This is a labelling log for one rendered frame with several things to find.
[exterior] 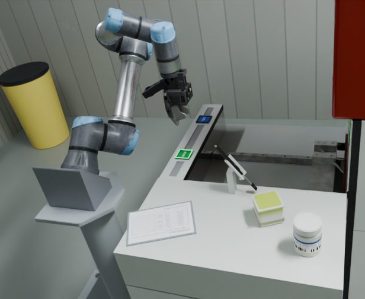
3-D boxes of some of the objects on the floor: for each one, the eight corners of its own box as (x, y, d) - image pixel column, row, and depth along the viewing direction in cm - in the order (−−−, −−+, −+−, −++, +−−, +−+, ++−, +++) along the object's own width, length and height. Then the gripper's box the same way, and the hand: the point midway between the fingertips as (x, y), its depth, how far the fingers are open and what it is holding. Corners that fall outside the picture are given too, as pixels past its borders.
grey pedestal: (54, 339, 209) (-15, 223, 165) (95, 270, 243) (47, 159, 198) (144, 361, 191) (93, 238, 146) (175, 284, 224) (141, 165, 180)
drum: (45, 126, 415) (19, 61, 378) (82, 126, 400) (57, 60, 362) (18, 150, 382) (-14, 83, 344) (57, 153, 366) (27, 82, 328)
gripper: (179, 76, 130) (190, 131, 142) (188, 64, 137) (198, 118, 149) (155, 76, 134) (167, 131, 145) (165, 64, 140) (176, 118, 152)
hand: (175, 121), depth 147 cm, fingers closed
